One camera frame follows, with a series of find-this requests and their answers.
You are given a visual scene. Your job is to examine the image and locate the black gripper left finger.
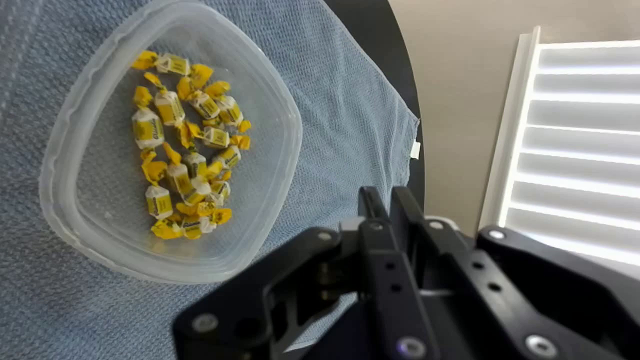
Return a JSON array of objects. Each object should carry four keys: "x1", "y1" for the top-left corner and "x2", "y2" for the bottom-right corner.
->
[{"x1": 358, "y1": 186, "x2": 388, "y2": 220}]

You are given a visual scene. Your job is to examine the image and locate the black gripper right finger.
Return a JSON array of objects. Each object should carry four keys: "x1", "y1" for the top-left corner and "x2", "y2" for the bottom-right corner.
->
[{"x1": 390, "y1": 186, "x2": 425, "y2": 225}]

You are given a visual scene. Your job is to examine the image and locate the yellow candies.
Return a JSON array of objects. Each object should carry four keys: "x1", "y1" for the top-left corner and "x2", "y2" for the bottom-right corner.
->
[{"x1": 131, "y1": 51, "x2": 252, "y2": 241}]

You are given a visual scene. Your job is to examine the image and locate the clear plastic lunchbox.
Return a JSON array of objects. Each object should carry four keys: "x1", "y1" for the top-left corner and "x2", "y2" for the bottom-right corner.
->
[{"x1": 40, "y1": 0, "x2": 302, "y2": 285}]

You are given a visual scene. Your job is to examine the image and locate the blue towel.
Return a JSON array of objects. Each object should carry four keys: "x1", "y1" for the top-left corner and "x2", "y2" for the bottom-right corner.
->
[{"x1": 0, "y1": 0, "x2": 418, "y2": 360}]

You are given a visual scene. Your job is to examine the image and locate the white window blinds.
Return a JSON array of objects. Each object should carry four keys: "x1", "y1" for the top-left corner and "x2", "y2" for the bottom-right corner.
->
[{"x1": 480, "y1": 31, "x2": 640, "y2": 277}]

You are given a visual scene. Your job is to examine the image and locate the round black table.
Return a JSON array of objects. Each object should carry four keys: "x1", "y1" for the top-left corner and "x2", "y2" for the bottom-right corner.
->
[{"x1": 325, "y1": 0, "x2": 425, "y2": 219}]

